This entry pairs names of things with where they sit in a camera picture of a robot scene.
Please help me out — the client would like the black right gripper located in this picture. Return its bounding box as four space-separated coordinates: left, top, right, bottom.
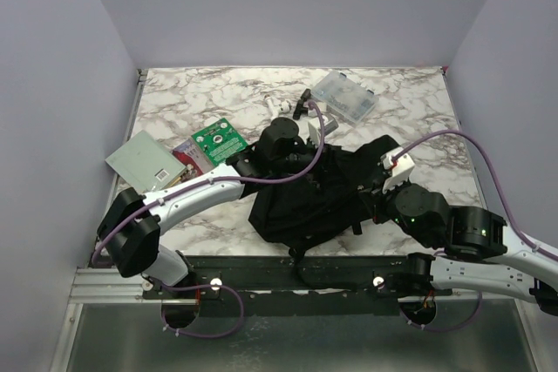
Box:
358 171 434 248

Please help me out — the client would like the black student backpack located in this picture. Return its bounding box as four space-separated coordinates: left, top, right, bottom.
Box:
248 135 399 290

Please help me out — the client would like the grey-green notebook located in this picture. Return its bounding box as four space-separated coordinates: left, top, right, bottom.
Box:
105 131 186 193

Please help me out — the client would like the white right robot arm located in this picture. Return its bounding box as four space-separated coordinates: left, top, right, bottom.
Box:
358 183 557 315

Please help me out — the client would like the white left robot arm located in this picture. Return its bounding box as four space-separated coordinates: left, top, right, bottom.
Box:
92 118 325 298

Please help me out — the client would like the black and white valve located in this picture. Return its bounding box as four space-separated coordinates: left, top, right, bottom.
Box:
292 89 317 120

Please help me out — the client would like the white plastic pipe fitting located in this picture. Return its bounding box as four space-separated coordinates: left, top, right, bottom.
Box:
263 94 291 119

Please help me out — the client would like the green paperback book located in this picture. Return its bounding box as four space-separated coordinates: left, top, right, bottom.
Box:
192 118 248 166

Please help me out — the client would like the clear plastic organizer box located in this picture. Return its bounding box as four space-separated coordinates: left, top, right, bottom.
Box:
310 71 378 125

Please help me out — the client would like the purple red paperback book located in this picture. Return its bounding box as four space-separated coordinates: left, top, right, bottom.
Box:
171 139 213 182

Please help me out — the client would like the black mounting plate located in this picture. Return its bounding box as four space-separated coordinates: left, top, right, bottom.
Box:
135 254 453 318

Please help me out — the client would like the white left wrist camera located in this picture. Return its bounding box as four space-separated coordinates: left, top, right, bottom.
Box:
307 114 340 145

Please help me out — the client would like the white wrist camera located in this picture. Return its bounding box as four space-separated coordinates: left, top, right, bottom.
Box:
307 114 340 145
380 147 415 194

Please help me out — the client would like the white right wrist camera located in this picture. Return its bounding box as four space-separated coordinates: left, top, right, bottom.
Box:
380 147 415 194

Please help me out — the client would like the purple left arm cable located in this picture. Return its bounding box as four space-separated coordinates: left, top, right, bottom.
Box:
90 99 326 339

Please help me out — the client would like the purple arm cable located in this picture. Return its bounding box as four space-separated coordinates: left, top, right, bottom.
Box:
90 99 326 339
390 129 558 332

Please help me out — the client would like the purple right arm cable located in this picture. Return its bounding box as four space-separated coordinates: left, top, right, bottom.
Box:
390 129 558 332

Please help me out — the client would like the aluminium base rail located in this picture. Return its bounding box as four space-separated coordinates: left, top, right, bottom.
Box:
69 267 534 305

